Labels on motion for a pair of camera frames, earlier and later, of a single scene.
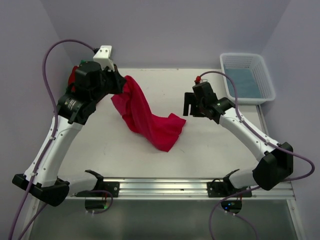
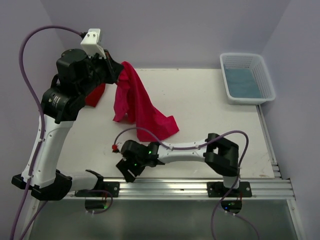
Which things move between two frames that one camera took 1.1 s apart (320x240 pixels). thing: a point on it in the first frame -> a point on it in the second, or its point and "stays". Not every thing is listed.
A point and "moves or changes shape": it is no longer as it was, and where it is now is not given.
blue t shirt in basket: (246, 83) stays
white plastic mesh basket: (254, 81) stays
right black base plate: (218, 188) stays
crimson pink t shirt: (162, 132) moves or changes shape
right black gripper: (190, 99) -> (124, 164)
